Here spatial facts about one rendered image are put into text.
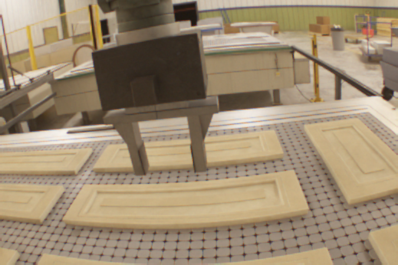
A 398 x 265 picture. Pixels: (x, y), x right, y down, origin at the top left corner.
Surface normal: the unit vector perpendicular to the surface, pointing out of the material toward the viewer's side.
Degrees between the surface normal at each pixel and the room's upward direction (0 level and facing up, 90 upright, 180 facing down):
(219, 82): 90
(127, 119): 90
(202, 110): 90
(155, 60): 90
